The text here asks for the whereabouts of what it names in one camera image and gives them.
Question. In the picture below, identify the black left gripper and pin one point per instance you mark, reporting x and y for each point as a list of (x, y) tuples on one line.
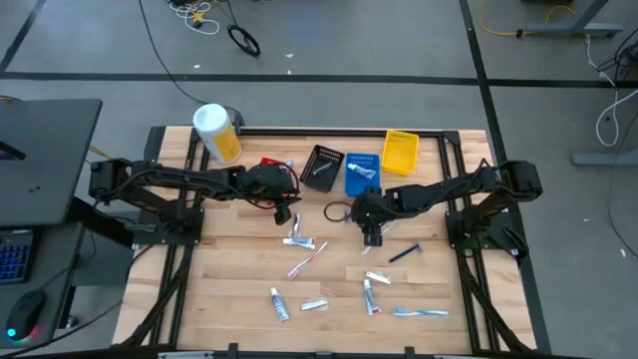
[(266, 182)]

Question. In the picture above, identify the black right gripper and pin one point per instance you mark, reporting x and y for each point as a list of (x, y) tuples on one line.
[(371, 209)]

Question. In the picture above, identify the blue toothbrush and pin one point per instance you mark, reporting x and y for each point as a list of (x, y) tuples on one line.
[(418, 312), (288, 166)]

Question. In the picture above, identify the small white toothpaste tube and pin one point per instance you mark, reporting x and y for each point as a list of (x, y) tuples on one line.
[(361, 171), (299, 243)]

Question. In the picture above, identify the small clear packet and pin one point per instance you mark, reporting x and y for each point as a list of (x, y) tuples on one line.
[(368, 249)]

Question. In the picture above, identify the small silver packet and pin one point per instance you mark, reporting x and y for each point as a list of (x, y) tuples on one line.
[(296, 227), (323, 170), (314, 304)]

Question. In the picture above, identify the red toothbrush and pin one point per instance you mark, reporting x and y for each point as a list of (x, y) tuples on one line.
[(307, 259)]

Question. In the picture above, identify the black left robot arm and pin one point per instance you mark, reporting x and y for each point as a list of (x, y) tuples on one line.
[(174, 179)]

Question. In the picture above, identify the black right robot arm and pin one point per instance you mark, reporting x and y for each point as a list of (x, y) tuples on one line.
[(448, 192)]

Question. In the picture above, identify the red plastic basket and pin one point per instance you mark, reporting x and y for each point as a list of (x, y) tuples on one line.
[(266, 160)]

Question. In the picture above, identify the blue plastic basket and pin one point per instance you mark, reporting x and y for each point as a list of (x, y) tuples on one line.
[(356, 187)]

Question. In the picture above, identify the black plastic basket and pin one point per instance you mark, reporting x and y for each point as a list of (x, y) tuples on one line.
[(306, 174)]

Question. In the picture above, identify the yellow plastic basket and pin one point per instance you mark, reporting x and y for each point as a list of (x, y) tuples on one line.
[(401, 152)]

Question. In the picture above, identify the white yellow wipes canister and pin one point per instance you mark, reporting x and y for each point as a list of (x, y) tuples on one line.
[(219, 137)]

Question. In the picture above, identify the toothpaste tube with red end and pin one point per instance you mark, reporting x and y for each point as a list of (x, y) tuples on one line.
[(370, 298)]

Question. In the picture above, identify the blue white toothpaste tube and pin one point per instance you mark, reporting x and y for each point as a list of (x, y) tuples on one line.
[(279, 305)]

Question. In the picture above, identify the dark desk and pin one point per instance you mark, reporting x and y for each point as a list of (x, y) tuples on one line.
[(50, 159)]

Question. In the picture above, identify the grey desk foot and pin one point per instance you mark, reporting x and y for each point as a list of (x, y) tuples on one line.
[(573, 27), (603, 159)]

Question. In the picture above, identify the backlit keyboard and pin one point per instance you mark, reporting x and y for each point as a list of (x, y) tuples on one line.
[(15, 256)]

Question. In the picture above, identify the black computer mouse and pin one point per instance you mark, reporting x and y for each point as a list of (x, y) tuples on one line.
[(25, 314)]

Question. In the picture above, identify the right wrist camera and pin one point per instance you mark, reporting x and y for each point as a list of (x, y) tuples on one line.
[(373, 238)]

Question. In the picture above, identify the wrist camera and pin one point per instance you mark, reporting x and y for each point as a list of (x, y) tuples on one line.
[(373, 238), (282, 215)]

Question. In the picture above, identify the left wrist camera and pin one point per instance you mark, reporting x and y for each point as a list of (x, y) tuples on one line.
[(282, 215)]

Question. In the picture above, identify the black aluminium table frame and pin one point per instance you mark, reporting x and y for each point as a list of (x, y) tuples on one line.
[(324, 131)]

